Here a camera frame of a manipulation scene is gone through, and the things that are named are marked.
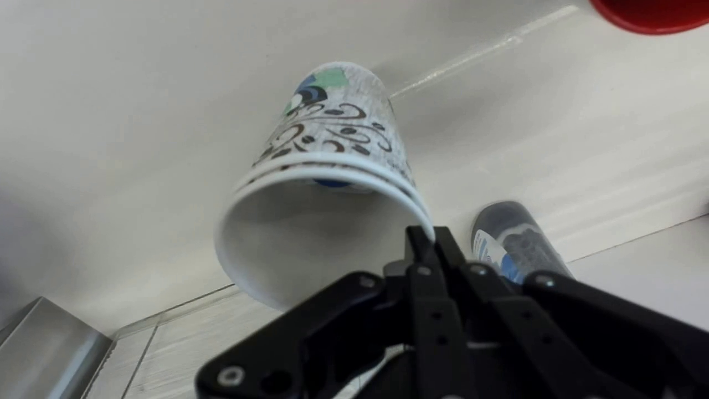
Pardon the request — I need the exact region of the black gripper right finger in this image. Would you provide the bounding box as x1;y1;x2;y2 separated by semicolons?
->
431;225;709;399

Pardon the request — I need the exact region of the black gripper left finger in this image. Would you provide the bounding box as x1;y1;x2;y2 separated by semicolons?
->
194;224;475;399

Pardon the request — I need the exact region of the paper cup holding blue lid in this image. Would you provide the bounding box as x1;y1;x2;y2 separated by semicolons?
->
213;163;438;312

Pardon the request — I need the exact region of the clear water bottle green cap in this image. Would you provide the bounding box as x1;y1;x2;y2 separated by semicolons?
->
472;200;574;286

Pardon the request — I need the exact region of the white mug with red inside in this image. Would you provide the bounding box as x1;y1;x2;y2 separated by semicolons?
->
590;0;709;37

